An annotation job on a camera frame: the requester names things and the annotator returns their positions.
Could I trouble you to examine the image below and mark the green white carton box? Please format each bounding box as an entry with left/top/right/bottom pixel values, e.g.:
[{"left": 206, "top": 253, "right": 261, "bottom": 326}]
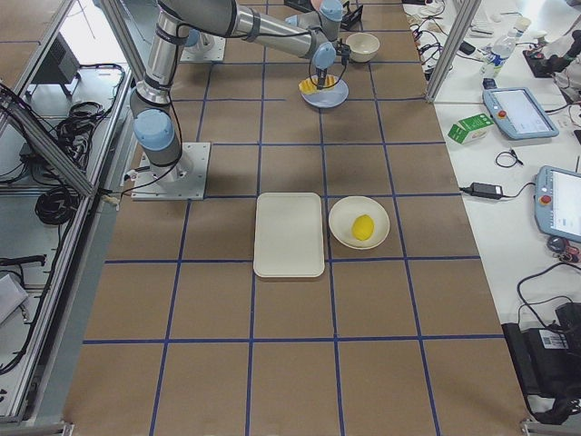
[{"left": 448, "top": 114, "right": 494, "bottom": 144}]

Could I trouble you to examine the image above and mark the black cable bundle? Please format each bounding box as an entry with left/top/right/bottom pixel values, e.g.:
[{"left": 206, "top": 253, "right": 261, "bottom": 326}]
[{"left": 34, "top": 185, "right": 78, "bottom": 227}]

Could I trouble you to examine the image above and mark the blue teach pendant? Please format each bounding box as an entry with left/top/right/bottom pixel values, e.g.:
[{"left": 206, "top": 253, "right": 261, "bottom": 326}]
[
  {"left": 534, "top": 165, "right": 581, "bottom": 243},
  {"left": 482, "top": 87, "right": 559, "bottom": 140}
]

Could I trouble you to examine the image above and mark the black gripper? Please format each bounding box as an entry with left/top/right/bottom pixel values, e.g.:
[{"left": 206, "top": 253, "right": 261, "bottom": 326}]
[{"left": 315, "top": 40, "right": 350, "bottom": 89}]

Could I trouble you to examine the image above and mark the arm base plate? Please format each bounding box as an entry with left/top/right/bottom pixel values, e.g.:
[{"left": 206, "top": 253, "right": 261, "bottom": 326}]
[
  {"left": 180, "top": 32, "right": 226, "bottom": 63},
  {"left": 130, "top": 143, "right": 211, "bottom": 201}
]

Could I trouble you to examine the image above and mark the yellow lemon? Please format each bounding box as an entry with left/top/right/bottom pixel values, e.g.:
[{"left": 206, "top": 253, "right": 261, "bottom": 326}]
[{"left": 351, "top": 214, "right": 375, "bottom": 241}]

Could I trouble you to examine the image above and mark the white bowl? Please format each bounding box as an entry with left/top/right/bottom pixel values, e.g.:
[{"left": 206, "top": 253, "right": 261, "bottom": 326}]
[{"left": 346, "top": 33, "right": 380, "bottom": 63}]

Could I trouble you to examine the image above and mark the clear water bottle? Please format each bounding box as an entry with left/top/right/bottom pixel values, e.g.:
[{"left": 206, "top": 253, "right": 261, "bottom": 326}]
[{"left": 480, "top": 28, "right": 522, "bottom": 79}]

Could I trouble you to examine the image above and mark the blue plate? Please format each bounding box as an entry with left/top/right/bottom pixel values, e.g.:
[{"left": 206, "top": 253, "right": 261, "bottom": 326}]
[{"left": 300, "top": 79, "right": 349, "bottom": 109}]

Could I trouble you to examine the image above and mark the white rectangular tray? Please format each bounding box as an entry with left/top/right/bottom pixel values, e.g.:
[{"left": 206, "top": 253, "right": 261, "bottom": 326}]
[{"left": 253, "top": 193, "right": 325, "bottom": 278}]

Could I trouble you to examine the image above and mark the black power brick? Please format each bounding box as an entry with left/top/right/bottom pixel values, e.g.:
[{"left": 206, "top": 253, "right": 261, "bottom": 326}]
[{"left": 470, "top": 183, "right": 503, "bottom": 200}]

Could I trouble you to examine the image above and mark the black case on table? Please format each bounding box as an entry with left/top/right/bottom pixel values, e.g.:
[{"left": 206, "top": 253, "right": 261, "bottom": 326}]
[{"left": 502, "top": 302, "right": 580, "bottom": 425}]

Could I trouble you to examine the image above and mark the white plate with lemon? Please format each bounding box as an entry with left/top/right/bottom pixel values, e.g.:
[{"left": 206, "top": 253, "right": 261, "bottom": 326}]
[{"left": 329, "top": 196, "right": 390, "bottom": 250}]

